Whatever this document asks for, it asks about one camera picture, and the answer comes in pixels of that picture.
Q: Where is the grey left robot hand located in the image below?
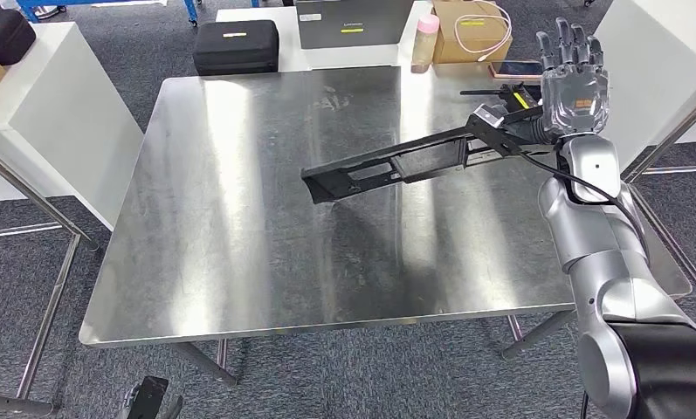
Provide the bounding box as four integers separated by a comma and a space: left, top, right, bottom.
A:
114, 384, 141, 419

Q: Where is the long black plastic part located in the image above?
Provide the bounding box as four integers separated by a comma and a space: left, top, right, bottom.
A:
300, 124, 557, 205

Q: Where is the large steel workbench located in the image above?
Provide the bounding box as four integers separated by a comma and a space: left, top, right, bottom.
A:
78, 65, 694, 388

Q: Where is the blue metal shelf rack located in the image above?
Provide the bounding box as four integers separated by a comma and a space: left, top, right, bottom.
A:
14, 0, 262, 27

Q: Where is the black zip case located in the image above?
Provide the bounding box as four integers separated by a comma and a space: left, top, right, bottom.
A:
0, 8, 38, 66
192, 20, 281, 76

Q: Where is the grey laptop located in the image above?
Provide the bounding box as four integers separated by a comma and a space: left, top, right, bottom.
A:
293, 0, 415, 51

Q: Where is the bottle with pink cap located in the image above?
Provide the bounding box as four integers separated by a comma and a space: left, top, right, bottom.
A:
410, 14, 441, 74

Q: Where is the black device with antennas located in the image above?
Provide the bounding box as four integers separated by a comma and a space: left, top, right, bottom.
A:
460, 82, 542, 112

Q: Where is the smartphone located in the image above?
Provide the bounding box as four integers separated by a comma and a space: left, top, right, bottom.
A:
489, 59, 544, 80

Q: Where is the steel table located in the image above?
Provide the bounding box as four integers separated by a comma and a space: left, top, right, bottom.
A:
617, 72, 696, 316

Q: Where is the black left camera bracket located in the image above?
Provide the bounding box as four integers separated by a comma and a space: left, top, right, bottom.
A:
128, 375, 170, 419

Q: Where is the steel table frame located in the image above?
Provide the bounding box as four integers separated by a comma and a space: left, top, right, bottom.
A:
0, 141, 101, 419

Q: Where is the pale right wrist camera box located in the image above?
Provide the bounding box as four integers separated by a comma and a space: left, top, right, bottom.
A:
472, 104, 507, 126

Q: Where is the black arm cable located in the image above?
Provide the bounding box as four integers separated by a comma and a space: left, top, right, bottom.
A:
518, 150, 652, 261

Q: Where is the pink charging cable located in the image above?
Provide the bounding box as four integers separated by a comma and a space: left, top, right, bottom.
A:
454, 12, 513, 62

